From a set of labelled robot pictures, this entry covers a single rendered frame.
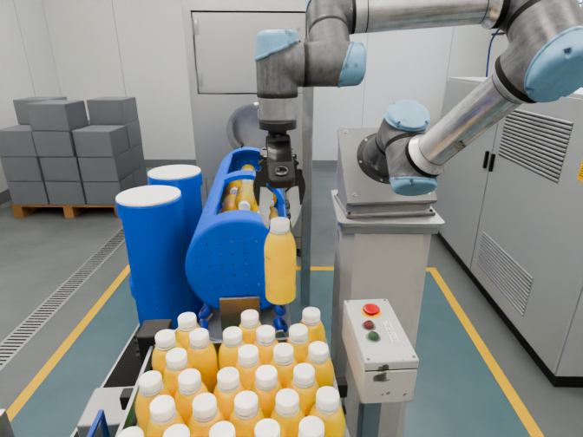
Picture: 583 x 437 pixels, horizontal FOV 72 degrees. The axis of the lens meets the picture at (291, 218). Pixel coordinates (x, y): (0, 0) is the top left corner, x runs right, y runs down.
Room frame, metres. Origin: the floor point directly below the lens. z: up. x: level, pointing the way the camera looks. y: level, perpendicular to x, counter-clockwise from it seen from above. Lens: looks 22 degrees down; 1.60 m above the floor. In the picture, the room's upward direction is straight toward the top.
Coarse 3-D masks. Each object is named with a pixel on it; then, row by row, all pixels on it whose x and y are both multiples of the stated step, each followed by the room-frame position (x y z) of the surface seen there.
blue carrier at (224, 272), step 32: (224, 160) 1.69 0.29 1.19; (256, 160) 1.78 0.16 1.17; (224, 224) 0.92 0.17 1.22; (256, 224) 0.92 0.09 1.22; (192, 256) 0.91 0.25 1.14; (224, 256) 0.91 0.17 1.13; (256, 256) 0.92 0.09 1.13; (192, 288) 0.91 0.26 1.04; (224, 288) 0.91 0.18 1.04; (256, 288) 0.92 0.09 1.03
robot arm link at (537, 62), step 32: (544, 0) 0.78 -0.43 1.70; (576, 0) 0.78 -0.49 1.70; (512, 32) 0.81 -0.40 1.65; (544, 32) 0.74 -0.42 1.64; (576, 32) 0.71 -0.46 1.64; (512, 64) 0.77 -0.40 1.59; (544, 64) 0.71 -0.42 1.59; (576, 64) 0.71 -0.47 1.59; (480, 96) 0.84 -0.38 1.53; (512, 96) 0.78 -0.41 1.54; (544, 96) 0.75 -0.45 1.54; (448, 128) 0.90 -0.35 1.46; (480, 128) 0.86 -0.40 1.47; (416, 160) 0.96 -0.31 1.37; (416, 192) 1.01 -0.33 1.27
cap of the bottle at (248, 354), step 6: (240, 348) 0.63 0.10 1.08; (246, 348) 0.63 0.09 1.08; (252, 348) 0.63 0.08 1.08; (240, 354) 0.61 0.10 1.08; (246, 354) 0.61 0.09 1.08; (252, 354) 0.61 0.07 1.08; (258, 354) 0.62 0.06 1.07; (240, 360) 0.60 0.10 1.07; (246, 360) 0.60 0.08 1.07; (252, 360) 0.60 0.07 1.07
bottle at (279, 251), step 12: (276, 240) 0.72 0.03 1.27; (288, 240) 0.72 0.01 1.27; (264, 252) 0.74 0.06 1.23; (276, 252) 0.71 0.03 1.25; (288, 252) 0.71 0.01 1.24; (276, 264) 0.71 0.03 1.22; (288, 264) 0.71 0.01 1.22; (276, 276) 0.71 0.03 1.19; (288, 276) 0.71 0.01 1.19; (276, 288) 0.71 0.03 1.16; (288, 288) 0.71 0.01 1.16; (276, 300) 0.71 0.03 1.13; (288, 300) 0.71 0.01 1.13
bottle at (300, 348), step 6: (288, 342) 0.68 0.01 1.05; (294, 342) 0.67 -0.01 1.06; (300, 342) 0.67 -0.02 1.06; (306, 342) 0.68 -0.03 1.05; (294, 348) 0.66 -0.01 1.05; (300, 348) 0.66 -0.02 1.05; (306, 348) 0.67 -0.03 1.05; (294, 354) 0.66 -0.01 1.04; (300, 354) 0.66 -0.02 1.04; (306, 354) 0.66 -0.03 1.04; (300, 360) 0.65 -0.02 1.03
